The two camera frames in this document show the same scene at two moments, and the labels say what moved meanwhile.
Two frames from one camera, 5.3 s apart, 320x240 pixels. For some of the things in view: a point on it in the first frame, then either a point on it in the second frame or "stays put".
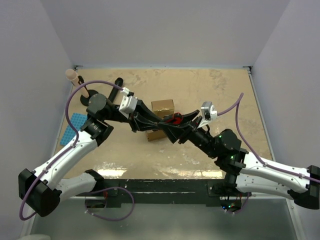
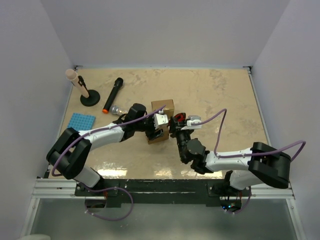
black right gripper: [174, 132] -> [175, 127]
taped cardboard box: [162, 108] stays put
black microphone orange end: [115, 92] stays put
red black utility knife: [176, 118] stays put
